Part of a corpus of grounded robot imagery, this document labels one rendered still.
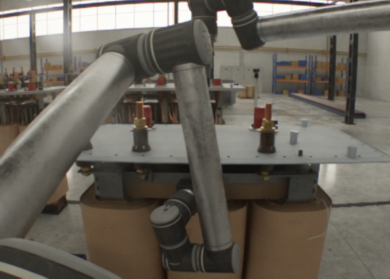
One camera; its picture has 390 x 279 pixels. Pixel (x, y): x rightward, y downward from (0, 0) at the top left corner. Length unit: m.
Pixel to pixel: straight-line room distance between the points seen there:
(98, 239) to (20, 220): 1.01
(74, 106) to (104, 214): 0.84
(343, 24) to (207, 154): 0.60
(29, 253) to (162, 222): 0.73
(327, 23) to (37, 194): 0.93
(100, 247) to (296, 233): 0.96
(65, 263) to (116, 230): 1.21
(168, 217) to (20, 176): 0.56
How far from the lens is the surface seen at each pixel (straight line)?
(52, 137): 0.63
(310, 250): 1.56
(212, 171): 0.91
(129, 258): 1.55
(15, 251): 0.29
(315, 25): 1.03
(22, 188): 0.56
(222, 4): 1.12
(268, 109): 1.24
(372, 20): 0.99
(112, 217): 1.44
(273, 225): 1.44
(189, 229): 1.40
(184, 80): 0.88
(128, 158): 1.19
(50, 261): 0.27
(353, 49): 10.82
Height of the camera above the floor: 1.70
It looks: 12 degrees down
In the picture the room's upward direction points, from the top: straight up
